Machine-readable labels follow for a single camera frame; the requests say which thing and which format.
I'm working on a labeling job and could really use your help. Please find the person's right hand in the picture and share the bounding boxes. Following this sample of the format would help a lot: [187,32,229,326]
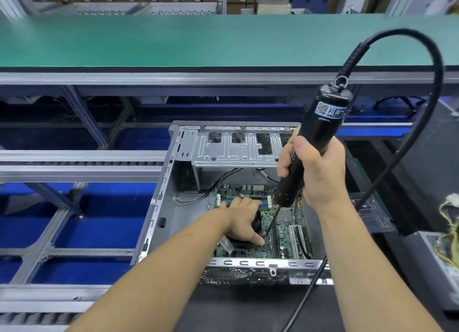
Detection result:
[276,126,354,215]

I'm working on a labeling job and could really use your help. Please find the person's left hand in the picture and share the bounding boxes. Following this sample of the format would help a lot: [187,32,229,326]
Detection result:
[219,197,268,247]

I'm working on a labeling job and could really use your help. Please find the green motherboard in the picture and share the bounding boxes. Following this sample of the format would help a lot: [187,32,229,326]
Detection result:
[211,184,314,262]

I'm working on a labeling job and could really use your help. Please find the grey metal computer case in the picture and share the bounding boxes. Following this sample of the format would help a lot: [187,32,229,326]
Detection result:
[132,120,339,287]

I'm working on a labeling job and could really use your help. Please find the black electric screwdriver with cable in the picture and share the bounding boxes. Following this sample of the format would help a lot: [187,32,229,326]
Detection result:
[281,28,446,332]

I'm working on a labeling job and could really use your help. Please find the person's left forearm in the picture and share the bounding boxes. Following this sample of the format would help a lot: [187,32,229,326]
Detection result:
[66,219,238,332]

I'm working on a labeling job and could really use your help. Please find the clear plastic screw tray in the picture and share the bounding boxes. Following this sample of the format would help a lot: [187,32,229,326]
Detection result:
[349,191,397,234]

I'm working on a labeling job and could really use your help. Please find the grey power supply unit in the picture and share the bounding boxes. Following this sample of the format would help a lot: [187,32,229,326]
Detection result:
[400,231,459,312]

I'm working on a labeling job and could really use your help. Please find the green conveyor belt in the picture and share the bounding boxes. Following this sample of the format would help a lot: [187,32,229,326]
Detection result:
[0,14,459,75]

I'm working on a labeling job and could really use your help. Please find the yellow black cable bundle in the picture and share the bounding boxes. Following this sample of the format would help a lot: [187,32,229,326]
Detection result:
[433,192,459,269]

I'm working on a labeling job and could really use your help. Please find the grey flat metal rail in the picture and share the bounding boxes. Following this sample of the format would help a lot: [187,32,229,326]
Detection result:
[0,149,168,185]

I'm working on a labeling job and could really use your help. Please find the grey roller conveyor rail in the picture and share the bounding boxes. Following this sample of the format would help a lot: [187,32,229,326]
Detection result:
[0,285,113,332]

